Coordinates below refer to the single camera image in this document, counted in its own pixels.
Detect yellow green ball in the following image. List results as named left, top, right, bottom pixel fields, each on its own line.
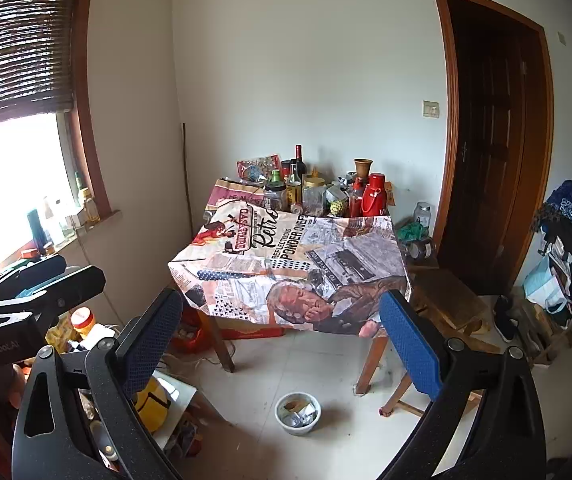
left=329, top=200, right=348, bottom=218

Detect dark wooden door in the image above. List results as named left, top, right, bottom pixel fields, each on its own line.
left=433, top=0, right=554, bottom=295

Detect white trash bowl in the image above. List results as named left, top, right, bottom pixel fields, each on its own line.
left=274, top=391, right=323, bottom=437

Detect green cloth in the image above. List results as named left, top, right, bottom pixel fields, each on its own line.
left=397, top=221, right=429, bottom=244

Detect red thermos jug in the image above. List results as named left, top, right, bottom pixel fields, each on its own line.
left=362, top=172, right=388, bottom=217

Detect clear glass jar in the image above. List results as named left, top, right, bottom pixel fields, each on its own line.
left=414, top=202, right=432, bottom=230

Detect black shoe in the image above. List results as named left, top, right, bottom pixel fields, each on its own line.
left=492, top=295, right=519, bottom=344

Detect yellow label bottle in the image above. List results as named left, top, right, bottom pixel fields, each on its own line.
left=286, top=160, right=302, bottom=209

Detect yellow black object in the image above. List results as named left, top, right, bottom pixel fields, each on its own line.
left=134, top=377, right=172, bottom=434

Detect red box under table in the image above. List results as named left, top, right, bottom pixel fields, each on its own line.
left=219, top=320, right=286, bottom=340

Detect gold lid plastic jar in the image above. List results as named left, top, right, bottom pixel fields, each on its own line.
left=302, top=177, right=326, bottom=217

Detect black lid glass jar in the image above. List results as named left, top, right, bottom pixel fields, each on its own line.
left=263, top=181, right=288, bottom=211

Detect brown clay vase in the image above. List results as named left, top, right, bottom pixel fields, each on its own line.
left=354, top=158, right=373, bottom=185

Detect snack bag with red print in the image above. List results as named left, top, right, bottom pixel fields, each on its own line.
left=236, top=154, right=280, bottom=183

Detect dark wine bottle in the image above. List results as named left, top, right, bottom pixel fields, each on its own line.
left=292, top=144, right=307, bottom=181

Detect pink tan paper bag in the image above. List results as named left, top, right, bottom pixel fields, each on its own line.
left=203, top=178, right=264, bottom=220

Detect red sauce bottle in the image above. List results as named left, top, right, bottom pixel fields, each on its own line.
left=349, top=177, right=365, bottom=218

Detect bamboo window blind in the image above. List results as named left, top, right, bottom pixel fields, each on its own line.
left=0, top=0, right=76, bottom=122

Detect wall light switch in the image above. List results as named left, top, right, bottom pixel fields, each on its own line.
left=423, top=101, right=440, bottom=119

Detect wooden table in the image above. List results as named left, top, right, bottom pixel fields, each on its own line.
left=195, top=179, right=417, bottom=396

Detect wooden stool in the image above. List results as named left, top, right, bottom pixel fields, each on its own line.
left=378, top=266, right=502, bottom=418

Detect light blue bag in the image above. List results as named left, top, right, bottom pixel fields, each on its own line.
left=523, top=254, right=571, bottom=314

